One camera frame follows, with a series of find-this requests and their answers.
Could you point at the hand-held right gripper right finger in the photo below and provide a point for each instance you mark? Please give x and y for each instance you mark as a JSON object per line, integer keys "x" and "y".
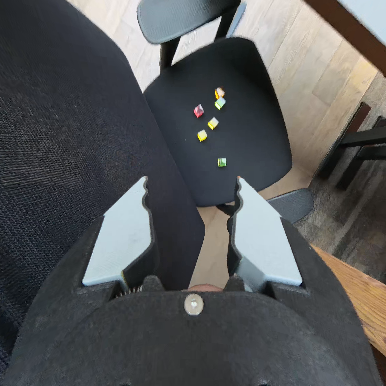
{"x": 265, "y": 241}

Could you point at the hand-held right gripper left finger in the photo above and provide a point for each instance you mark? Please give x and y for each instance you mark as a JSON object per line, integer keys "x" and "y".
{"x": 120, "y": 241}

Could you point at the brown wooden table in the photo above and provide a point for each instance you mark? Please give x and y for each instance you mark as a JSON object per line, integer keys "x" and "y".
{"x": 359, "y": 295}

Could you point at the yellow transparent cube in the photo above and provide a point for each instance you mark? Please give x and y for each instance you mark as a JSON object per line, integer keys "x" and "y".
{"x": 202, "y": 135}
{"x": 213, "y": 123}

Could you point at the grey patterned rug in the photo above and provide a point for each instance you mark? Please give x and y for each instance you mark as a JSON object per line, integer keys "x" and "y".
{"x": 340, "y": 217}

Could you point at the black post with grey foot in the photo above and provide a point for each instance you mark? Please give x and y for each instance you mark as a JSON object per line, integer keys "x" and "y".
{"x": 225, "y": 24}

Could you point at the orange transparent cube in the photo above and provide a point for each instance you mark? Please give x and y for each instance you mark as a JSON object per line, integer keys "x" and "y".
{"x": 219, "y": 92}

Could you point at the blue-grey desk with wooden edge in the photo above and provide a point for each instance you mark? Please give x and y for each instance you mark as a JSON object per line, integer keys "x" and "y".
{"x": 371, "y": 15}

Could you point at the red transparent cube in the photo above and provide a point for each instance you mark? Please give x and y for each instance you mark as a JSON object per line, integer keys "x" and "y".
{"x": 198, "y": 111}

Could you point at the black metal table frame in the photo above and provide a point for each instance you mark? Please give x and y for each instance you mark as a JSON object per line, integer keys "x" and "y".
{"x": 359, "y": 138}

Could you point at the green transparent cube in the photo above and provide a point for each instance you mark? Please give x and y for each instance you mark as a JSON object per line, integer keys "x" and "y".
{"x": 220, "y": 104}
{"x": 222, "y": 162}

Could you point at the black office chair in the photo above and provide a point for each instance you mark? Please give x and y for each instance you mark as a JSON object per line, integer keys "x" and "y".
{"x": 75, "y": 120}

